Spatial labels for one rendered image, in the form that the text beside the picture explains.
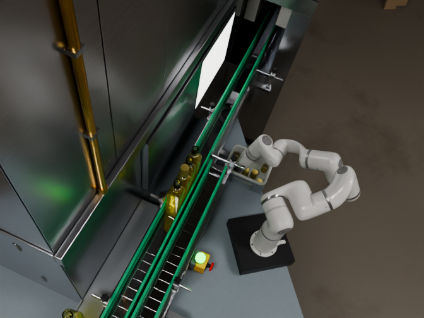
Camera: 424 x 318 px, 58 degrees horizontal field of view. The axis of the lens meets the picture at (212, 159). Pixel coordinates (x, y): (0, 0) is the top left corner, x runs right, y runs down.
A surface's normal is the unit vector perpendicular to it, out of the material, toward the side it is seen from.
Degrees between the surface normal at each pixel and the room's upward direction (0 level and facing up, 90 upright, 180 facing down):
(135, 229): 0
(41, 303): 0
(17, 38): 90
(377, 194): 0
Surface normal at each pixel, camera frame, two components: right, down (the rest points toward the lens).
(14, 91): 0.92, 0.39
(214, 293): 0.14, -0.54
